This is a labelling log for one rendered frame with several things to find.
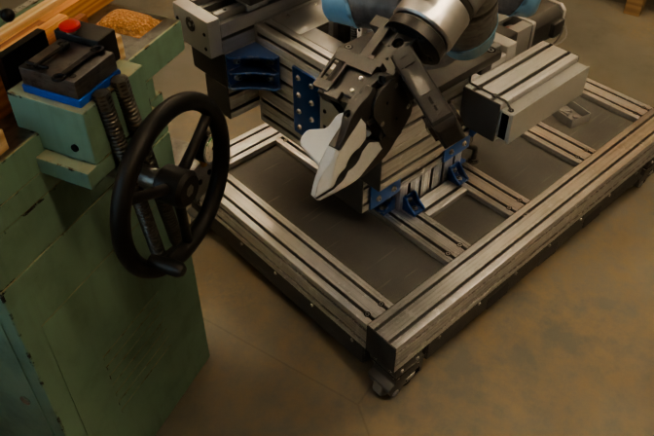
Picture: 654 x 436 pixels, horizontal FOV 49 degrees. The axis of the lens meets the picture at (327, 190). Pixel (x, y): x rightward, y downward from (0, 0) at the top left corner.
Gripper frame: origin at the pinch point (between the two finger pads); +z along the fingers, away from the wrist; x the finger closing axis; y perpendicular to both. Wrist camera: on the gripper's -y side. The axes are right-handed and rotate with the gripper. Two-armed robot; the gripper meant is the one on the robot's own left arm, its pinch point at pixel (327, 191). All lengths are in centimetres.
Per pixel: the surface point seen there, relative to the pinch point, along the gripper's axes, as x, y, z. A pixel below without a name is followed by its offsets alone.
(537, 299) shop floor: -134, 17, -28
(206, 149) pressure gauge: -38, 56, -3
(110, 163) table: -10.4, 41.9, 10.1
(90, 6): -12, 75, -11
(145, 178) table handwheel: -15.4, 39.6, 8.9
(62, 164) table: -6.1, 44.7, 14.2
